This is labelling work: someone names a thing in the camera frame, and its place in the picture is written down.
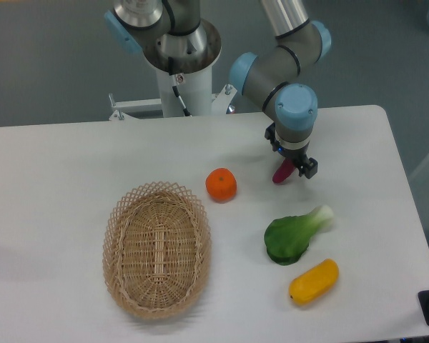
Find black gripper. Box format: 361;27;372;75
265;122;318;178

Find purple sweet potato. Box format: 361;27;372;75
272;159;295;184

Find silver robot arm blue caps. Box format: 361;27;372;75
104;1;332;178

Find orange tangerine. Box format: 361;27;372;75
205;168;237;202

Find green bok choy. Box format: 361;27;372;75
264;205;335;266

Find yellow mango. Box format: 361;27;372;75
288;259;339;306

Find woven wicker basket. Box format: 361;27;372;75
102;182;212;320

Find black cable on pedestal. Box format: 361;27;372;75
167;56;192;118

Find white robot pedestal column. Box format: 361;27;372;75
155;66;212;118

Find white pedestal base frame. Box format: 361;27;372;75
108;84;237;121

